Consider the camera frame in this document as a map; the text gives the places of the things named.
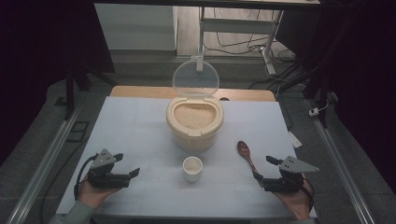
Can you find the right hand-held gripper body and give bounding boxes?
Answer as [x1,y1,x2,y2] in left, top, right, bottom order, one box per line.
[263,156,320,194]

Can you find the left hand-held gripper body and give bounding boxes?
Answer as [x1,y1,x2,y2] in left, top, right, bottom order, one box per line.
[87,148,131,189]

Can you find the brown wooden spoon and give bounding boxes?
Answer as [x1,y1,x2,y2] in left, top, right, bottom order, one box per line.
[236,140,260,175]

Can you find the white cup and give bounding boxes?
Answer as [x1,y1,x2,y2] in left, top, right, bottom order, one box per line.
[182,156,204,183]

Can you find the beige rice container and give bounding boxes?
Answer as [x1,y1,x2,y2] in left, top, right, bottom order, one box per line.
[165,95,225,153]

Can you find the rice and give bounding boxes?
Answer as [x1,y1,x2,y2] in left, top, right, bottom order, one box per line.
[173,103,217,130]

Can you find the person's left hand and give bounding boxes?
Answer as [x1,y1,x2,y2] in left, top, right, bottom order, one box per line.
[78,178,122,209]

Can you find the person's right hand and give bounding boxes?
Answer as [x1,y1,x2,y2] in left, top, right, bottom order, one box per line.
[274,174,314,220]

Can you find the white paper tag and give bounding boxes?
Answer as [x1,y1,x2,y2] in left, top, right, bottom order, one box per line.
[288,130,304,148]

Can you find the white table mat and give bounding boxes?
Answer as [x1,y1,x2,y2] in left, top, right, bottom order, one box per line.
[56,96,318,218]

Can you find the wooden table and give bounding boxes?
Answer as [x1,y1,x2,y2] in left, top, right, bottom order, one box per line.
[110,85,276,103]

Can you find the black metal stand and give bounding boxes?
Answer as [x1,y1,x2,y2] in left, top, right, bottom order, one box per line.
[303,62,331,129]
[64,62,118,120]

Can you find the clear round container lid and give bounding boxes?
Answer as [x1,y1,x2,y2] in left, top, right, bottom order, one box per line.
[172,59,220,97]

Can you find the white panel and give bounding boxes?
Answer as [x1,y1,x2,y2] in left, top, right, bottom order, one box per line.
[94,3,178,51]

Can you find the white-legged desk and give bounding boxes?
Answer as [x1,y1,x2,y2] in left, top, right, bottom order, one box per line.
[92,0,321,76]

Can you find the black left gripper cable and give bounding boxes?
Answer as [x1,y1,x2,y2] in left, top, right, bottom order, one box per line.
[73,153,99,200]

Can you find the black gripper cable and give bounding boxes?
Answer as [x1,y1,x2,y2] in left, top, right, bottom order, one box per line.
[73,153,99,200]
[302,181,316,214]

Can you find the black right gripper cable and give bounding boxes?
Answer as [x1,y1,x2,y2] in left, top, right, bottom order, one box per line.
[302,181,316,214]

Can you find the metal floor rail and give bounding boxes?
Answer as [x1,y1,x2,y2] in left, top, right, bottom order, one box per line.
[6,104,83,224]
[306,99,376,224]

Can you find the black floor cables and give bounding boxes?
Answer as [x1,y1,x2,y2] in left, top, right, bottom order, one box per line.
[204,7,300,91]

